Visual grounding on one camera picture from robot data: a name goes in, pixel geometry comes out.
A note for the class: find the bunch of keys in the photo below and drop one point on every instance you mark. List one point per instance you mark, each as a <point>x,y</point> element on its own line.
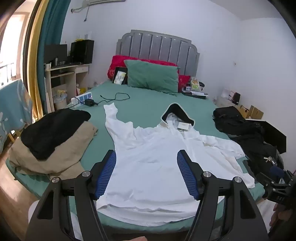
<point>269,160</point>

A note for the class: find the white box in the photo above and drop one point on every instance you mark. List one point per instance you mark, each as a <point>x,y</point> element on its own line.
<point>227,93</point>

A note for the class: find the white hooded sweatshirt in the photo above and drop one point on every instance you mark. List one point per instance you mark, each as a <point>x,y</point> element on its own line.
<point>150,162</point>

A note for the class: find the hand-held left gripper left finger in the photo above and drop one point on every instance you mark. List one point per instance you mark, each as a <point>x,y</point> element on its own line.
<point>107,171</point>

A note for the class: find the black monitor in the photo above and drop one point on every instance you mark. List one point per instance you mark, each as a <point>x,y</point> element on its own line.
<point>55,53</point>

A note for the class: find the person's right hand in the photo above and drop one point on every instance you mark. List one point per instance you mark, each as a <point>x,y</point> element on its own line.
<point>281,217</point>

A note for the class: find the black picture frame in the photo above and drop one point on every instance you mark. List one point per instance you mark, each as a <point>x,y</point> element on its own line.
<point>120,76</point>

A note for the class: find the teal curtain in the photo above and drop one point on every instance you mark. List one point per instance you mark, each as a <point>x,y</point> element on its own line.
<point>52,27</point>

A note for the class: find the black clothes pile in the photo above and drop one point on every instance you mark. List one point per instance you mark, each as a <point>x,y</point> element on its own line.
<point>242,132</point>

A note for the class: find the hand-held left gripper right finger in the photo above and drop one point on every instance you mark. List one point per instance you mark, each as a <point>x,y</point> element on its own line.
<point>186,171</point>

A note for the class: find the yellow snack packet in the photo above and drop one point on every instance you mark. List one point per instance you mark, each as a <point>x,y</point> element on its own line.
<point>194,83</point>

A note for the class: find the small red pillow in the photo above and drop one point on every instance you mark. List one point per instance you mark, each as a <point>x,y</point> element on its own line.
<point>183,81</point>

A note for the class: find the cardboard boxes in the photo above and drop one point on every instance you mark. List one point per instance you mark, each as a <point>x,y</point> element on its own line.
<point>252,111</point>

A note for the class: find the chair with blue cloth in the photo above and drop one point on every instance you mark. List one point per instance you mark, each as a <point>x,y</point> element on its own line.
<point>13,104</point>

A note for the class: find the yellow curtain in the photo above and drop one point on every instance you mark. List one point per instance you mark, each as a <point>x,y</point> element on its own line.
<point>38,46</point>

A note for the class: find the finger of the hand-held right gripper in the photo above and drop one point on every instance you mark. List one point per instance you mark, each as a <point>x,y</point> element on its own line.
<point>267,178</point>

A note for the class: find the black computer tower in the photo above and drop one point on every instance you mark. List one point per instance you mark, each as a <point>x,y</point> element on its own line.
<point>82,51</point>

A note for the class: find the black bedside table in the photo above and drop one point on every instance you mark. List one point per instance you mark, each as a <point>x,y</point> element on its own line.
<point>196,95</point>

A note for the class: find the beige garment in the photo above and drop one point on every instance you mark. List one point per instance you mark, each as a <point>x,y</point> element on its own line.
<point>67,157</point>

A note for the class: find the black garment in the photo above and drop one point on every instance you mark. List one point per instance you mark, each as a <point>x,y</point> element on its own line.
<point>53,132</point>

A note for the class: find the large red pillow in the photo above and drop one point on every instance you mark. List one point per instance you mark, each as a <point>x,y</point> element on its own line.
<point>118,61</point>

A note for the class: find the green pillow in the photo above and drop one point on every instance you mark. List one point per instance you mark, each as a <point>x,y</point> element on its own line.
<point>150,74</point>

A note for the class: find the trash bin with bag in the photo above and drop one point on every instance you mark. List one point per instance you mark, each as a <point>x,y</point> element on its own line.
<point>60,99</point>

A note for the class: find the white power strip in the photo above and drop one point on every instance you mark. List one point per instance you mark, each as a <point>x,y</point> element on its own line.
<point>81,97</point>

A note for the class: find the grey padded headboard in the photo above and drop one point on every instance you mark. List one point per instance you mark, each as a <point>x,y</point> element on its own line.
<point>159,46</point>

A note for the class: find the beige computer desk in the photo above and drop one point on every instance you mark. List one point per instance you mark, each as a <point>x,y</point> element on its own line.
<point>69,69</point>

